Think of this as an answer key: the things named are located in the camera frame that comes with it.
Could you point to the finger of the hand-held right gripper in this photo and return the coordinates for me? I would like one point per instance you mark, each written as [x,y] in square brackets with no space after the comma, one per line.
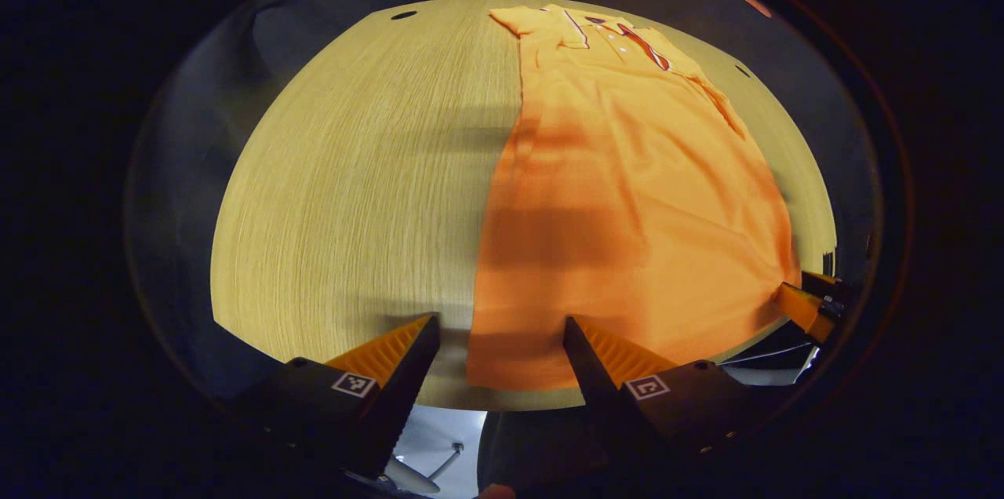
[804,309]
[823,287]

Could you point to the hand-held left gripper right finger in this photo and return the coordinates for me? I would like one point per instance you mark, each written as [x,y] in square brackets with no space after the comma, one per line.
[600,389]

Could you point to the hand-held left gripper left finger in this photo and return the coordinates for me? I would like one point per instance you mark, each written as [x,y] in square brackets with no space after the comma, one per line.
[400,397]

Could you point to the orange T-shirt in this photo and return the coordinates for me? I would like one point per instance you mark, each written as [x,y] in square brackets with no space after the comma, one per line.
[627,209]

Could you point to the grey swivel chair base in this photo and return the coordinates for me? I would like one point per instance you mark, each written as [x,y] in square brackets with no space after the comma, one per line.
[412,477]

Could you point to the person's dark trousers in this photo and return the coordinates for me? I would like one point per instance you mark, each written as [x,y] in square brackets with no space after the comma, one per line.
[541,452]

